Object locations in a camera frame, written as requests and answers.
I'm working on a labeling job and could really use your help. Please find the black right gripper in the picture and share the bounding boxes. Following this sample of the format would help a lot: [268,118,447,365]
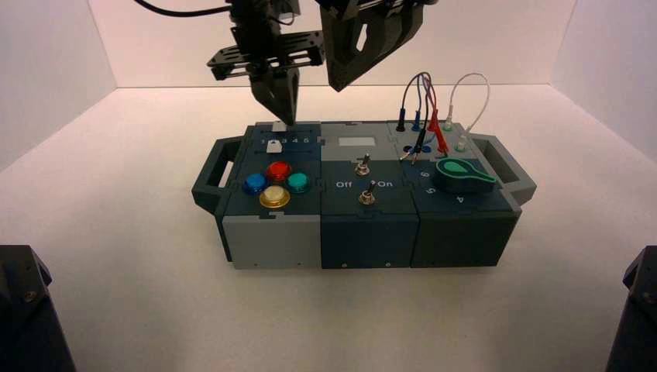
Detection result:
[314,0,440,93]

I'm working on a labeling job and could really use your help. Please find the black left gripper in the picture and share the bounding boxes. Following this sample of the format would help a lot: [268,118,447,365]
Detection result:
[206,0,327,127]

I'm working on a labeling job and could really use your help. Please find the red dome push button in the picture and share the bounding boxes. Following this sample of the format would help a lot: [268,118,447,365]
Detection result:
[266,160,293,183]

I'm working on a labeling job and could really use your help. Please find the white display screen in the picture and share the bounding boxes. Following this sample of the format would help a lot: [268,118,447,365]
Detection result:
[337,136,377,150]

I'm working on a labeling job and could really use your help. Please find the teal dome push button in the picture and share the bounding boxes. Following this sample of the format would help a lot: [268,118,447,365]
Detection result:
[285,173,311,195]

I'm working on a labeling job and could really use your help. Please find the blue dome push button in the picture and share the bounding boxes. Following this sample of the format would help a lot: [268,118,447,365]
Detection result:
[241,173,270,195]

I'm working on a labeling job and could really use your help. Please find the yellow dome push button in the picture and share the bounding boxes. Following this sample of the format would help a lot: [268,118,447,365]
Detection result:
[259,185,291,210]

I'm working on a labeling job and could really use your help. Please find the dark modular task box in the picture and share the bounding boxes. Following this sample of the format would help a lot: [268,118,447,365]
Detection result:
[191,121,538,270]

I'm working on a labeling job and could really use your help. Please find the green pointer rotary knob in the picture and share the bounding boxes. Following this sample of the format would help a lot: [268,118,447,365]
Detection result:
[435,157,499,195]

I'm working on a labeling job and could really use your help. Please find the black jumper cable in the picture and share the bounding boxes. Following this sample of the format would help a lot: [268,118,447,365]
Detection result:
[395,72,437,167]

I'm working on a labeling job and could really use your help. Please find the blue jumper cable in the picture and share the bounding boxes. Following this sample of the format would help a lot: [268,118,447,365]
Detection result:
[399,74,439,163]

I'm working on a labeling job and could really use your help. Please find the red jumper cable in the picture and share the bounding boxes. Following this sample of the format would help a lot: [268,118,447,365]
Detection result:
[424,74,451,157]

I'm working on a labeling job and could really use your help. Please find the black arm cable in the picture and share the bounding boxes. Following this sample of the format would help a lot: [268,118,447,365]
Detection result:
[133,0,232,18]

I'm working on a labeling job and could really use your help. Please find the white jumper cable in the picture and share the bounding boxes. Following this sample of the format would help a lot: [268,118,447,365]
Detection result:
[445,72,491,154]

